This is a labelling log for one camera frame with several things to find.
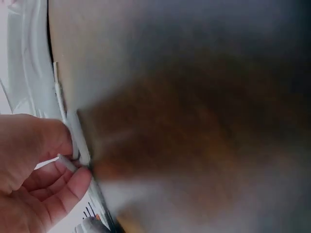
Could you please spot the person's left hand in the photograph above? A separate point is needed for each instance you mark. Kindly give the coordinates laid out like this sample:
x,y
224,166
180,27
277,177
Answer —
x,y
22,145

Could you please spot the person's left thumb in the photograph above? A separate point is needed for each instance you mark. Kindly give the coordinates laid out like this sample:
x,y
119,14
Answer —
x,y
54,134

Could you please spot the person's left fingers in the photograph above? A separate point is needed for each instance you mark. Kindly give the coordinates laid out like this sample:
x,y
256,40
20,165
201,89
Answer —
x,y
73,190

